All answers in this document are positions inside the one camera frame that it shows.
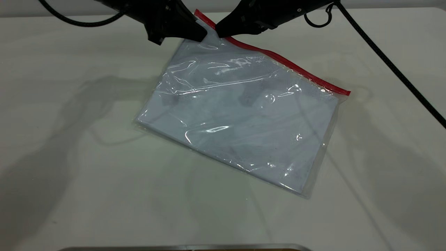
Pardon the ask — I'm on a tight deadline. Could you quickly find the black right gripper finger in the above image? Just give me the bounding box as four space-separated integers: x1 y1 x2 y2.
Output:
217 27 266 38
215 8 252 32

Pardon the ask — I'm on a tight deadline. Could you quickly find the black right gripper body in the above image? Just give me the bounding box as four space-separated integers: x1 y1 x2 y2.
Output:
240 0 336 35

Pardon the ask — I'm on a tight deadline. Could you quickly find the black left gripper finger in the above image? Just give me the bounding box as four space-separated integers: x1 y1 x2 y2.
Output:
174 6 207 34
164 21 208 43

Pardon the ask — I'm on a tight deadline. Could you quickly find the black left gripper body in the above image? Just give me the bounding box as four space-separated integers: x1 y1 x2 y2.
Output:
138 0 190 45

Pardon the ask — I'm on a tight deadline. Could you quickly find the clear plastic zip bag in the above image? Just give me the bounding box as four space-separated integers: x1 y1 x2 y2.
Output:
134 9 351 199

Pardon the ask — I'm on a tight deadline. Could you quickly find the white paper stack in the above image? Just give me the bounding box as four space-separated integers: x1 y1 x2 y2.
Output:
137 37 339 194

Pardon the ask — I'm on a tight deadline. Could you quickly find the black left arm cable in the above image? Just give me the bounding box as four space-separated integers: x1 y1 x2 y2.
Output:
38 0 126 28

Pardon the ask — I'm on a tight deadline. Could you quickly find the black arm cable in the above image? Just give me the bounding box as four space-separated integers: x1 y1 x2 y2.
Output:
304 1 446 129
38 0 126 28

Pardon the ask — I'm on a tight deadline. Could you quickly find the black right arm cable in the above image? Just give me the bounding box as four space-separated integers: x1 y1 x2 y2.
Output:
304 1 446 129

